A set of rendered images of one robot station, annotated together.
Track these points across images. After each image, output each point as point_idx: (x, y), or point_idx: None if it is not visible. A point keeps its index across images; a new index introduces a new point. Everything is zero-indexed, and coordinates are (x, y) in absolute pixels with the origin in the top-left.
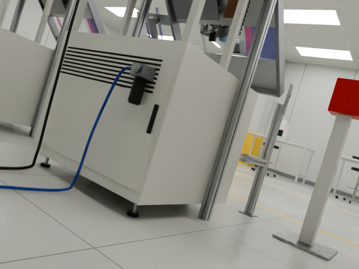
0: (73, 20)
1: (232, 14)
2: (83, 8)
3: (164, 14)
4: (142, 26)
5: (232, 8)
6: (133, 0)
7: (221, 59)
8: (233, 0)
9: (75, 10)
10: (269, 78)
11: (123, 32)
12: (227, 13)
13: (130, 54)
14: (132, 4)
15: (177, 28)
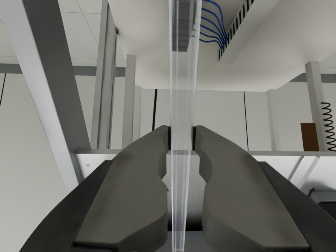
0: (156, 97)
1: (313, 128)
2: (140, 110)
3: None
4: (110, 103)
5: (312, 135)
6: (132, 140)
7: (307, 74)
8: (311, 146)
9: (156, 106)
10: None
11: (134, 90)
12: (306, 129)
13: None
14: (132, 134)
15: (74, 126)
